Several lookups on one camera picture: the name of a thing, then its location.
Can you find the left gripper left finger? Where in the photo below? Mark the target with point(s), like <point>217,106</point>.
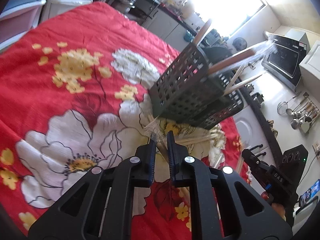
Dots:
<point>100,204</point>

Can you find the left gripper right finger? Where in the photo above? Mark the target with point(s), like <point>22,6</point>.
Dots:
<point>222,204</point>

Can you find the chopsticks pair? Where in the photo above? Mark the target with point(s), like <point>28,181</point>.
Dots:
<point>195,140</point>
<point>152,129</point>

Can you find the chopsticks front pair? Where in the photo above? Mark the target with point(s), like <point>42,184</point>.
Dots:
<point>152,129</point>

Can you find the dark green utensil basket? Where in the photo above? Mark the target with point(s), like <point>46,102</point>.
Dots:
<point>186,93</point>

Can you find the person's right hand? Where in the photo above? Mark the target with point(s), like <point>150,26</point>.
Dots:
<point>277,207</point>

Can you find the smartphone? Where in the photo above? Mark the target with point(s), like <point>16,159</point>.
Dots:
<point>309,194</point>

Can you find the hanging ladle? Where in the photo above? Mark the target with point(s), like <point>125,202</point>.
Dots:
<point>290,112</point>

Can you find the hanging strainer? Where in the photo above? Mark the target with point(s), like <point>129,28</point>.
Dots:
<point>283,106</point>

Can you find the metal kettle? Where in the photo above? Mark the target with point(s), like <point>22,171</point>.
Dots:
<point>258,98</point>

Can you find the red floral tablecloth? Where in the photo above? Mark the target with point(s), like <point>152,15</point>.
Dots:
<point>74,95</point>

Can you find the white upper cabinet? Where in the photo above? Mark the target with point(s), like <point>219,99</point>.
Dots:
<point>310,70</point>

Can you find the black range hood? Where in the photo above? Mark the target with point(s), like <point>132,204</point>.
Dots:
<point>283,63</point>

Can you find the stainless steel pot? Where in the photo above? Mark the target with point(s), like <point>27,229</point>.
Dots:
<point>123,6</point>

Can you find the left plastic drawer tower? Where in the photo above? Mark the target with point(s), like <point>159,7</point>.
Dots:
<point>17,18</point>

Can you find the small wall fan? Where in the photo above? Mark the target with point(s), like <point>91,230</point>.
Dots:
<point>239,44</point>

